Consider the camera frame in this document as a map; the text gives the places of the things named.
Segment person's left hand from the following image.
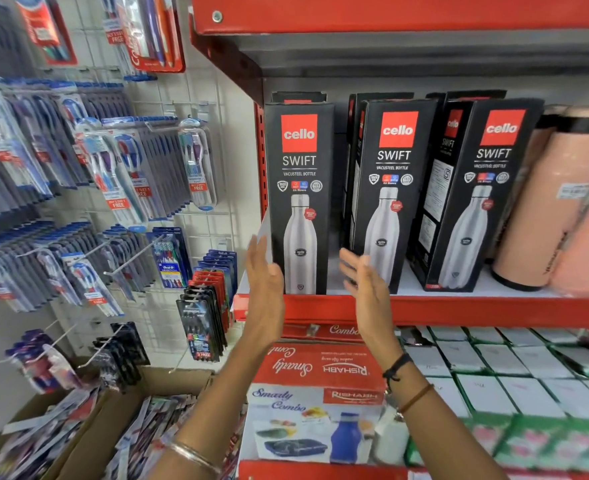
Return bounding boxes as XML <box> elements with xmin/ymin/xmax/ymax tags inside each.
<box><xmin>244</xmin><ymin>235</ymin><xmax>286</xmax><ymax>341</ymax></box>

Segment person's right hand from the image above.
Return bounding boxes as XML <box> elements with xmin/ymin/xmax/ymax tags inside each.
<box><xmin>338</xmin><ymin>247</ymin><xmax>401</xmax><ymax>358</ymax></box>

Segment person's right forearm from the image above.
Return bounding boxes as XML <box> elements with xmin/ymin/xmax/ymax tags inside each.
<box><xmin>370</xmin><ymin>347</ymin><xmax>506</xmax><ymax>480</ymax></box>

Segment person's left forearm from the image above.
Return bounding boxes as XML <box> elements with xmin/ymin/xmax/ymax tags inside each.
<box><xmin>147</xmin><ymin>334</ymin><xmax>281</xmax><ymax>480</ymax></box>

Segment row of red blue toothbrush packs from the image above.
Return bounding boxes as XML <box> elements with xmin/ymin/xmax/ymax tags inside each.
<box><xmin>190</xmin><ymin>249</ymin><xmax>239</xmax><ymax>325</ymax></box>

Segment red lunch combo box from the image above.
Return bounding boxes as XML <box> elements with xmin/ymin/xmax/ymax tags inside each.
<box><xmin>238</xmin><ymin>342</ymin><xmax>388</xmax><ymax>465</ymax></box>
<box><xmin>280</xmin><ymin>322</ymin><xmax>365</xmax><ymax>344</ymax></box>

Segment black steel bottle box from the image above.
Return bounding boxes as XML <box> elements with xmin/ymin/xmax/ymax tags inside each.
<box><xmin>426</xmin><ymin>89</ymin><xmax>508</xmax><ymax>108</ymax></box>
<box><xmin>350</xmin><ymin>98</ymin><xmax>439</xmax><ymax>295</ymax></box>
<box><xmin>342</xmin><ymin>92</ymin><xmax>415</xmax><ymax>248</ymax></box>
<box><xmin>264</xmin><ymin>102</ymin><xmax>336</xmax><ymax>296</ymax></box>
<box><xmin>270</xmin><ymin>91</ymin><xmax>328</xmax><ymax>105</ymax></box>
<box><xmin>407</xmin><ymin>98</ymin><xmax>546</xmax><ymax>293</ymax></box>

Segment red metal shelf rack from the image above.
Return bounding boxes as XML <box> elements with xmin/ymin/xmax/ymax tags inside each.
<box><xmin>188</xmin><ymin>0</ymin><xmax>589</xmax><ymax>480</ymax></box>

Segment row of blue multicolour toothbrush packs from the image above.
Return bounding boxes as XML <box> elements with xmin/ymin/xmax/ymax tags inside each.
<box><xmin>147</xmin><ymin>227</ymin><xmax>193</xmax><ymax>290</ymax></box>

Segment row of black toothbrush packs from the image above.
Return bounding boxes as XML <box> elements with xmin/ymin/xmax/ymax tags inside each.
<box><xmin>176</xmin><ymin>284</ymin><xmax>231</xmax><ymax>364</ymax></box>

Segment clear single toothbrush pack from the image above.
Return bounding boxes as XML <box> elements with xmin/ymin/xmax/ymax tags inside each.
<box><xmin>177</xmin><ymin>118</ymin><xmax>218</xmax><ymax>211</ymax></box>

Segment row of small black packs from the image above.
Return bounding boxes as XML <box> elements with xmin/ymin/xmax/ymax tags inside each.
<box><xmin>92</xmin><ymin>322</ymin><xmax>151</xmax><ymax>391</ymax></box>

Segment stack of white green boxes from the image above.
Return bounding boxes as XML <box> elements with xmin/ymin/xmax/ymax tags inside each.
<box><xmin>400</xmin><ymin>326</ymin><xmax>589</xmax><ymax>420</ymax></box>

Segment cardboard carton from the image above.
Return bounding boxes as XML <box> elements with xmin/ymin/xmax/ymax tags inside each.
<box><xmin>0</xmin><ymin>389</ymin><xmax>106</xmax><ymax>480</ymax></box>
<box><xmin>56</xmin><ymin>366</ymin><xmax>216</xmax><ymax>480</ymax></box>

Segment peach flask with black band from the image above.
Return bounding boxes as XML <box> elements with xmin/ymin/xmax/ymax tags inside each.
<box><xmin>550</xmin><ymin>140</ymin><xmax>589</xmax><ymax>297</ymax></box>
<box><xmin>491</xmin><ymin>106</ymin><xmax>589</xmax><ymax>291</ymax></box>

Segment pile of loose toothbrush packets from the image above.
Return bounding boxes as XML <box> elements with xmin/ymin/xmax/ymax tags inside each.
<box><xmin>102</xmin><ymin>394</ymin><xmax>247</xmax><ymax>480</ymax></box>
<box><xmin>0</xmin><ymin>387</ymin><xmax>101</xmax><ymax>480</ymax></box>

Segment silver bangle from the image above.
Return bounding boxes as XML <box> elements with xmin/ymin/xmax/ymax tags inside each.
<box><xmin>167</xmin><ymin>440</ymin><xmax>223</xmax><ymax>476</ymax></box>

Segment rows of hanging blue toothbrush packs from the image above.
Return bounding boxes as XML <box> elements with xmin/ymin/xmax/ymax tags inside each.
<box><xmin>0</xmin><ymin>0</ymin><xmax>192</xmax><ymax>319</ymax></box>

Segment row of purple toothbrush packs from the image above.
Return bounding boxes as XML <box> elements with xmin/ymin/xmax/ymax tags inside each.
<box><xmin>4</xmin><ymin>329</ymin><xmax>83</xmax><ymax>395</ymax></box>

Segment red toothbrush multipack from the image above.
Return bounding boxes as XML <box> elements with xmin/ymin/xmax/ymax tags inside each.
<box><xmin>99</xmin><ymin>0</ymin><xmax>186</xmax><ymax>74</ymax></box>

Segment row of green floral boxes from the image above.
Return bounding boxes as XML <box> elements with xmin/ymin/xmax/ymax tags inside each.
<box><xmin>405</xmin><ymin>414</ymin><xmax>589</xmax><ymax>473</ymax></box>

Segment red toothbrush pack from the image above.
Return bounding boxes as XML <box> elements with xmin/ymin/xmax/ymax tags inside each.
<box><xmin>14</xmin><ymin>0</ymin><xmax>78</xmax><ymax>66</ymax></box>

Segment black thread bracelet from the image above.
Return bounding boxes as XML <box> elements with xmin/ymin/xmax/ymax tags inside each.
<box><xmin>382</xmin><ymin>352</ymin><xmax>415</xmax><ymax>394</ymax></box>

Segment brown thread bracelet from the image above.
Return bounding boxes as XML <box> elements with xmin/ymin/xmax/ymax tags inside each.
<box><xmin>396</xmin><ymin>383</ymin><xmax>435</xmax><ymax>416</ymax></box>

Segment white wire grid panel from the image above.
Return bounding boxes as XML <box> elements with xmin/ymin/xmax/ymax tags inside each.
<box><xmin>34</xmin><ymin>0</ymin><xmax>265</xmax><ymax>368</ymax></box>

